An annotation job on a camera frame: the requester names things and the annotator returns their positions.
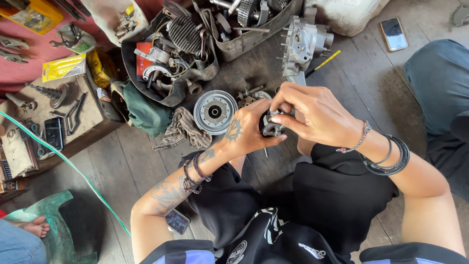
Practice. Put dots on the wooden crate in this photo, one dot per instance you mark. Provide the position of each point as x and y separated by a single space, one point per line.
88 113

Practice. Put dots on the bent socket wrench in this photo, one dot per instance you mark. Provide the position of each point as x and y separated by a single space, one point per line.
75 113

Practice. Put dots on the dark metal tools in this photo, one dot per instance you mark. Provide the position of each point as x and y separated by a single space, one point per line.
73 9

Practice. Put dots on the black rubber tub of parts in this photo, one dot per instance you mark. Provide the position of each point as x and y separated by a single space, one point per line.
172 58

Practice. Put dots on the black phone with dark case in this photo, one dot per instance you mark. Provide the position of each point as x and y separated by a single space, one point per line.
177 221

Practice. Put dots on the checkered rag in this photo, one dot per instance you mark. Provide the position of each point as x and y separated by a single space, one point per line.
183 130

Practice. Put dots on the person's black shorts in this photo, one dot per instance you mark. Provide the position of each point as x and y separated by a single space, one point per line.
329 190

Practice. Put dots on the yellow cloth bundle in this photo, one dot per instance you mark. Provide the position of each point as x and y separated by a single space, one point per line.
97 68

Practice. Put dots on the thick black bangle stack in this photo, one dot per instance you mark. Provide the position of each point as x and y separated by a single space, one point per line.
401 163

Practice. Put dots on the person's right hand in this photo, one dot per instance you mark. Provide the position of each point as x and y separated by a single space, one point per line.
318 113

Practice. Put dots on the grey engine casing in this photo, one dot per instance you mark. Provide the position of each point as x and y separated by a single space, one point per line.
304 44

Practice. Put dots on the blister pack with wrench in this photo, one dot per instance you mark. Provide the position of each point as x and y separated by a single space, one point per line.
75 38

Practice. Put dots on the white sack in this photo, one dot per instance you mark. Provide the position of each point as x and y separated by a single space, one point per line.
348 16

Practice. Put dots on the green cloth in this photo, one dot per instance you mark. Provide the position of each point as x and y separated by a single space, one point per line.
146 110

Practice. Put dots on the thin black bangle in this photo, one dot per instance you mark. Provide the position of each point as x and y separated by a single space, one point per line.
385 157

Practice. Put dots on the round metal clutch drum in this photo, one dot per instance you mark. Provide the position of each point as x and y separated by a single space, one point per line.
215 112

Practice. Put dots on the small metal clutch assembly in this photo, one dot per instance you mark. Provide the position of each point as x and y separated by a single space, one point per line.
270 129

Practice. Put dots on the small sprocket parts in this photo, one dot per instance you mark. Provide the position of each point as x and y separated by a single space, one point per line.
249 98

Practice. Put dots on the grey toothed gear part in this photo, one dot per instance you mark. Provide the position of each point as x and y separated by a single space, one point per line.
461 15

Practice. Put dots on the person's black blue jersey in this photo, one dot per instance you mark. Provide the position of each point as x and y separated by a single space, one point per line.
278 242

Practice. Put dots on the metal spanner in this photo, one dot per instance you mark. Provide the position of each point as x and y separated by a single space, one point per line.
13 43
14 57

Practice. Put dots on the yellow box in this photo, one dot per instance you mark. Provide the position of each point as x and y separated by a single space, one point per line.
31 14

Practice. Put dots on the green scooter body panel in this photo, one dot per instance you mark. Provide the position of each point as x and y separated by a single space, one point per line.
58 234

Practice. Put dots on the yellow plastic packet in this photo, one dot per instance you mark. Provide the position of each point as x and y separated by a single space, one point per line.
64 68

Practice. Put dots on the gold-edged phone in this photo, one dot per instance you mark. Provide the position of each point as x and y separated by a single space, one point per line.
393 33

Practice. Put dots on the grey tub of engine parts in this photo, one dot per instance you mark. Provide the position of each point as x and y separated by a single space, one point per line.
249 25

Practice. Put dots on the gear shaft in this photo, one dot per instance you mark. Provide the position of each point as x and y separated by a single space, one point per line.
55 94

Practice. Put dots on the white plastic container of parts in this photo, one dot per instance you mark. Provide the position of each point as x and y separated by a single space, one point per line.
113 22

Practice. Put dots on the person's left hand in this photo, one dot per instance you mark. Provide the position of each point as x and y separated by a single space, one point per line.
241 132

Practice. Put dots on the worn cardboard box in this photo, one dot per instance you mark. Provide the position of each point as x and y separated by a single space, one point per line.
16 154

